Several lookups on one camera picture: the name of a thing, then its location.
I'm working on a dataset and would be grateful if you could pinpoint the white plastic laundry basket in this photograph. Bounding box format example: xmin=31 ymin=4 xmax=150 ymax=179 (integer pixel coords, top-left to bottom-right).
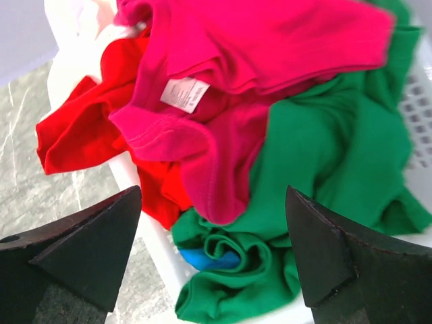
xmin=40 ymin=0 xmax=432 ymax=324

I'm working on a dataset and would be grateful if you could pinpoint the green t-shirt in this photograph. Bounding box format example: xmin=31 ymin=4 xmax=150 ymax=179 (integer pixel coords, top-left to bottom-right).
xmin=172 ymin=1 xmax=431 ymax=323

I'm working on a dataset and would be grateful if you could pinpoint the blue t-shirt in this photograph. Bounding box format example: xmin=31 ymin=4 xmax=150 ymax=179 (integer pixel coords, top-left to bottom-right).
xmin=179 ymin=248 xmax=240 ymax=271

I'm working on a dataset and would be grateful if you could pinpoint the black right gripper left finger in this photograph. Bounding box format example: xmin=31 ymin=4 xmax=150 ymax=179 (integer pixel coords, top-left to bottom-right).
xmin=1 ymin=186 xmax=141 ymax=323

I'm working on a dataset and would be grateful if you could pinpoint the magenta pink t-shirt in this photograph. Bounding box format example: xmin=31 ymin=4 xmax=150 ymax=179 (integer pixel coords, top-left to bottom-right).
xmin=109 ymin=1 xmax=396 ymax=225

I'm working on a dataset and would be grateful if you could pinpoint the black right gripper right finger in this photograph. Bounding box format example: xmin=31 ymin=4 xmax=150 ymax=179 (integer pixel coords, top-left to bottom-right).
xmin=286 ymin=187 xmax=431 ymax=323

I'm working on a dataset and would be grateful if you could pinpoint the red t-shirt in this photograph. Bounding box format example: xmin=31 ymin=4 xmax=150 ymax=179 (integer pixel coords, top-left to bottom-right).
xmin=36 ymin=29 xmax=192 ymax=230

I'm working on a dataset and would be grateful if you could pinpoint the white t-shirt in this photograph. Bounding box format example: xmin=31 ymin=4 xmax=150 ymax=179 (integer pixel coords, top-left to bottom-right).
xmin=43 ymin=0 xmax=119 ymax=115

